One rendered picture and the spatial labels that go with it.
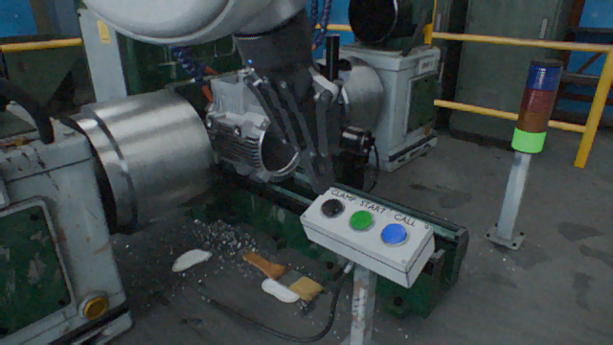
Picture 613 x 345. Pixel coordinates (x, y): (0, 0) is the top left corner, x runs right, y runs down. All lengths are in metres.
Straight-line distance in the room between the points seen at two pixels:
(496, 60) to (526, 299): 3.12
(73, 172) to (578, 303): 0.91
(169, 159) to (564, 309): 0.78
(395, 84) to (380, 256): 0.80
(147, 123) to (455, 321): 0.65
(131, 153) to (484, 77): 3.50
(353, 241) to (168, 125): 0.40
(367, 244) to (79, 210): 0.42
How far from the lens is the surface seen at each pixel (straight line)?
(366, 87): 1.15
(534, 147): 0.97
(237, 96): 0.96
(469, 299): 0.88
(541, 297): 0.94
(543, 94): 0.94
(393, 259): 0.51
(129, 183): 0.72
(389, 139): 1.29
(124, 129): 0.73
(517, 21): 3.83
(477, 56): 3.94
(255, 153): 0.90
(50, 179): 0.65
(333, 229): 0.55
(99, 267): 0.74
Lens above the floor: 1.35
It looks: 25 degrees down
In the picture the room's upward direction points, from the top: straight up
